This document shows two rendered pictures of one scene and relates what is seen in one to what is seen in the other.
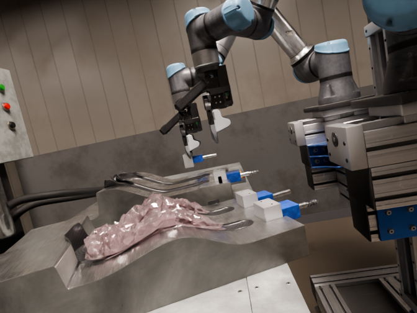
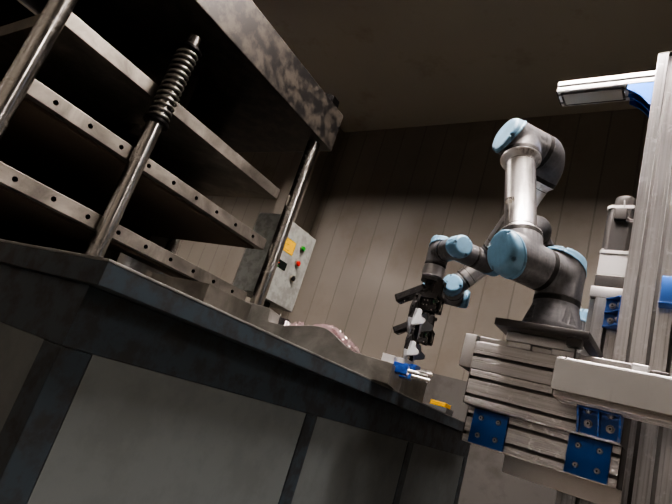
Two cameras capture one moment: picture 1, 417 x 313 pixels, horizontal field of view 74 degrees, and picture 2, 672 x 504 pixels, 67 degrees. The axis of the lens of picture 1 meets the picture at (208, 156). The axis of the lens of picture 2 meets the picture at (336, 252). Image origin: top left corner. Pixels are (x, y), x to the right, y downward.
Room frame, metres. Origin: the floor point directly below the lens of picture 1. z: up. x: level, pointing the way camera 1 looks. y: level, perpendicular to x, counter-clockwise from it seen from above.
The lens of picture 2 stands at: (-0.82, -0.65, 0.71)
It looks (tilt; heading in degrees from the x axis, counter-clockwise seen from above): 16 degrees up; 32
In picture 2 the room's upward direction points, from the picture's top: 18 degrees clockwise
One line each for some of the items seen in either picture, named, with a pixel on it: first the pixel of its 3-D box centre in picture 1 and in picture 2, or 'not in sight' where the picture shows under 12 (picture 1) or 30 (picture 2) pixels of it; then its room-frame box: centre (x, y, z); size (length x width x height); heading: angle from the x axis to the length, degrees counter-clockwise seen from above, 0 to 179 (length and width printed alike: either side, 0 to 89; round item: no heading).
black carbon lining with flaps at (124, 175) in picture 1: (154, 179); not in sight; (0.87, 0.18, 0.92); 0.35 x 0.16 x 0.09; 86
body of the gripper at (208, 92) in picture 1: (214, 89); (429, 295); (0.80, -0.06, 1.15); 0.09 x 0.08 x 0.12; 86
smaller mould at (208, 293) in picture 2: not in sight; (197, 302); (0.08, 0.23, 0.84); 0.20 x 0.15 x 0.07; 86
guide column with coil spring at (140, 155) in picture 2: not in sight; (119, 201); (0.15, 0.79, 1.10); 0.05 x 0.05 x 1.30
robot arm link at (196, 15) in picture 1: (201, 31); (439, 252); (0.80, -0.05, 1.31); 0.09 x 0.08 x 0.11; 47
